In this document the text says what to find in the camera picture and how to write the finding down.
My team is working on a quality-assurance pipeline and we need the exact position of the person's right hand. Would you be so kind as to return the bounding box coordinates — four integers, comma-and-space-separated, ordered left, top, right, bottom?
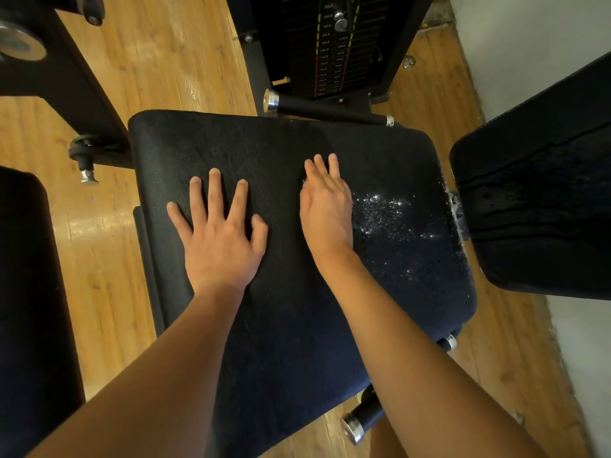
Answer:
298, 153, 356, 268

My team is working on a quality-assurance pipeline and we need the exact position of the person's right leg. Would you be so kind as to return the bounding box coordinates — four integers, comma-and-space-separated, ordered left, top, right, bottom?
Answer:
367, 419, 412, 458

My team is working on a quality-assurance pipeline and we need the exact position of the person's left forearm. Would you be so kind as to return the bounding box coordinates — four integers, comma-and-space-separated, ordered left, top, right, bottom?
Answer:
29, 286, 248, 458

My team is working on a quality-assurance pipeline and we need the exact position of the person's right forearm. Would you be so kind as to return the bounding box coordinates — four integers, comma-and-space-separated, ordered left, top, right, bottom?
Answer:
320, 247, 550, 458

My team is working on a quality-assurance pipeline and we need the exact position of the person's left hand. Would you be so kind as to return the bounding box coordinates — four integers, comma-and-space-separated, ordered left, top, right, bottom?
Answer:
167, 167, 270, 300

